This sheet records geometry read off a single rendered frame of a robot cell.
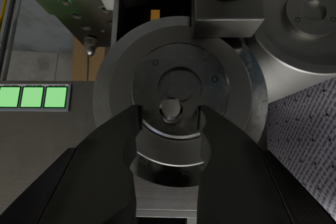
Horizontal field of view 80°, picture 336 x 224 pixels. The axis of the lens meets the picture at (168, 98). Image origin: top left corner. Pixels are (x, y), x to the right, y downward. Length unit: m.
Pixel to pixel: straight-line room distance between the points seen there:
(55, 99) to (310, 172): 0.53
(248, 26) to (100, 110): 0.13
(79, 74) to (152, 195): 2.34
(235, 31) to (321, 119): 0.18
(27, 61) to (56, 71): 0.44
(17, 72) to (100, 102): 3.52
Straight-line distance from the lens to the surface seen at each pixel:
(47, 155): 0.58
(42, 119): 0.59
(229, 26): 0.17
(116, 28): 0.21
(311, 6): 0.24
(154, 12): 2.07
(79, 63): 2.74
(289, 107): 0.37
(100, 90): 0.18
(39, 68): 3.58
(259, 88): 0.19
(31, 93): 0.61
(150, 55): 0.16
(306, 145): 0.34
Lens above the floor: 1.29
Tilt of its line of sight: 12 degrees down
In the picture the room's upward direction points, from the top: 179 degrees counter-clockwise
